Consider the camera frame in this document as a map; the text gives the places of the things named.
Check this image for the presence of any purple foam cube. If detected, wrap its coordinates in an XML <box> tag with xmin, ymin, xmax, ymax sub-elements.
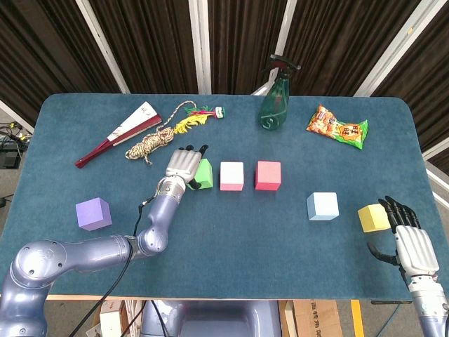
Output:
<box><xmin>75</xmin><ymin>197</ymin><xmax>113</xmax><ymax>232</ymax></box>

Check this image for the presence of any black electronics with cables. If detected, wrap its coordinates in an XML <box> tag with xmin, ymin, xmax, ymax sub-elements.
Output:
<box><xmin>0</xmin><ymin>121</ymin><xmax>31</xmax><ymax>170</ymax></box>

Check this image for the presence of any white cardboard box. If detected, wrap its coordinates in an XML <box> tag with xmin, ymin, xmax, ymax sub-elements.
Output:
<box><xmin>99</xmin><ymin>300</ymin><xmax>123</xmax><ymax>337</ymax></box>

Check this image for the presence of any orange green snack bag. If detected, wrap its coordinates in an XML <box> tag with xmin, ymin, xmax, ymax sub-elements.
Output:
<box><xmin>305</xmin><ymin>103</ymin><xmax>369</xmax><ymax>151</ymax></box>

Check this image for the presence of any grey-blue robot torso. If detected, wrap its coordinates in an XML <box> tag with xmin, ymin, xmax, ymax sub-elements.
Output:
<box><xmin>140</xmin><ymin>300</ymin><xmax>281</xmax><ymax>337</ymax></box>

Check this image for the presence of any beige braided rope bundle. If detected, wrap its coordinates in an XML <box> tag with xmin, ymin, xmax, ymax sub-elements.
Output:
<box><xmin>125</xmin><ymin>100</ymin><xmax>197</xmax><ymax>166</ymax></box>

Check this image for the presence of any yellow feather shuttlecock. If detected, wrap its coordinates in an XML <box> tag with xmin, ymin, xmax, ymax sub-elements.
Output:
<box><xmin>173</xmin><ymin>104</ymin><xmax>227</xmax><ymax>135</ymax></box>

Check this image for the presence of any brown cardboard box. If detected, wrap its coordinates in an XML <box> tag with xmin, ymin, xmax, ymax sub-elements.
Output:
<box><xmin>293</xmin><ymin>299</ymin><xmax>343</xmax><ymax>337</ymax></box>

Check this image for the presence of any yellow foam cube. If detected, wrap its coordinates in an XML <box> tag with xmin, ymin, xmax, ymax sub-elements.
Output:
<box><xmin>357</xmin><ymin>204</ymin><xmax>392</xmax><ymax>234</ymax></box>

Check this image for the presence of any red and white folding fan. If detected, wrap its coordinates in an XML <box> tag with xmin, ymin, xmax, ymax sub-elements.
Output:
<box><xmin>74</xmin><ymin>101</ymin><xmax>163</xmax><ymax>169</ymax></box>

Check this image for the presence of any pink foam cube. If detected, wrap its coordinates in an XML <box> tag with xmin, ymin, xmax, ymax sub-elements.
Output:
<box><xmin>220</xmin><ymin>161</ymin><xmax>245</xmax><ymax>192</ymax></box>

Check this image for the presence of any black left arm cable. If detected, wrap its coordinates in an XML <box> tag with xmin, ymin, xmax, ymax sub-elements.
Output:
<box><xmin>68</xmin><ymin>196</ymin><xmax>157</xmax><ymax>337</ymax></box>

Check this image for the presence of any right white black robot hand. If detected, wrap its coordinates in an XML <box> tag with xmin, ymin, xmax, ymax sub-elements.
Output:
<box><xmin>367</xmin><ymin>195</ymin><xmax>440</xmax><ymax>278</ymax></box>

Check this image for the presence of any light blue foam cube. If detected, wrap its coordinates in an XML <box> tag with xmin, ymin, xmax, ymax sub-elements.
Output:
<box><xmin>306</xmin><ymin>192</ymin><xmax>340</xmax><ymax>222</ymax></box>

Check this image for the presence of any white partition frame post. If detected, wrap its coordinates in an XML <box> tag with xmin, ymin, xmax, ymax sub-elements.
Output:
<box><xmin>188</xmin><ymin>0</ymin><xmax>213</xmax><ymax>95</ymax></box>
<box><xmin>354</xmin><ymin>0</ymin><xmax>431</xmax><ymax>98</ymax></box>
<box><xmin>75</xmin><ymin>0</ymin><xmax>131</xmax><ymax>95</ymax></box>
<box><xmin>250</xmin><ymin>0</ymin><xmax>299</xmax><ymax>96</ymax></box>

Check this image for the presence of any green foam cube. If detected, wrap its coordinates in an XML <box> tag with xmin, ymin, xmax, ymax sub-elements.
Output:
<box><xmin>189</xmin><ymin>158</ymin><xmax>214</xmax><ymax>190</ymax></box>

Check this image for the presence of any green plastic spray bottle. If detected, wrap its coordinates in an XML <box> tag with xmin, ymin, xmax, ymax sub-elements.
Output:
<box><xmin>258</xmin><ymin>54</ymin><xmax>302</xmax><ymax>131</ymax></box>

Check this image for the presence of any dark brown curtain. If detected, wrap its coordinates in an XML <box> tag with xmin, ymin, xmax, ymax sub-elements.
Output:
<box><xmin>0</xmin><ymin>0</ymin><xmax>449</xmax><ymax>176</ymax></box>

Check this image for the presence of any blue felt table cover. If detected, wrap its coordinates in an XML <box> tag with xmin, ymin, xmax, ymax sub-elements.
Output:
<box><xmin>1</xmin><ymin>93</ymin><xmax>427</xmax><ymax>301</ymax></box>

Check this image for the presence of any red foam cube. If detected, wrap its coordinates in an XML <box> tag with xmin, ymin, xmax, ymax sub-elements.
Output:
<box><xmin>255</xmin><ymin>160</ymin><xmax>282</xmax><ymax>192</ymax></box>

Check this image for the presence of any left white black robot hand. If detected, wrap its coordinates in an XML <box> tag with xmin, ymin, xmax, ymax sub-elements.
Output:
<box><xmin>164</xmin><ymin>143</ymin><xmax>209</xmax><ymax>190</ymax></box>

